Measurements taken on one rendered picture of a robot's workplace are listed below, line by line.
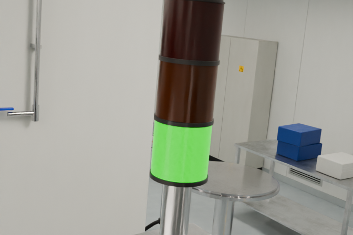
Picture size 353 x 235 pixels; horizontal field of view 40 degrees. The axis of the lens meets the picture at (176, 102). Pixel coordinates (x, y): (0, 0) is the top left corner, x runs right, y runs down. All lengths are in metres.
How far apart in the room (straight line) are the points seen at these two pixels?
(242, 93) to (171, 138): 7.04
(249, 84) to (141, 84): 5.32
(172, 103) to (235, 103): 7.16
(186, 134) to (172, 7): 0.10
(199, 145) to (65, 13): 1.51
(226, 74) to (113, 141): 5.73
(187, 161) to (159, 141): 0.03
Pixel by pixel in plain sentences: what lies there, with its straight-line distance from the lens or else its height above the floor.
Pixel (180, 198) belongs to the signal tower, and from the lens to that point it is 0.42.
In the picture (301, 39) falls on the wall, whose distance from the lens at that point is 7.24.
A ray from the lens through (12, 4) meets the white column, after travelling 1.81.
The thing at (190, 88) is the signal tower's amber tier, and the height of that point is 2.28.
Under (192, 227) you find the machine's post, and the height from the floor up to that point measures 2.10.
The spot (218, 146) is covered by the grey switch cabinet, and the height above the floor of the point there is 0.31.
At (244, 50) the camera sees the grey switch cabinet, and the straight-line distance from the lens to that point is 7.42.
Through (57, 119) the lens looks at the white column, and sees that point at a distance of 1.92.
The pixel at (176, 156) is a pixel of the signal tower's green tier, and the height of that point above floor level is 2.22.
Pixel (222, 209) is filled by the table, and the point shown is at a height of 0.65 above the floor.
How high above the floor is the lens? 2.34
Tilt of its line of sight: 10 degrees down
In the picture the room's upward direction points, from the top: 5 degrees clockwise
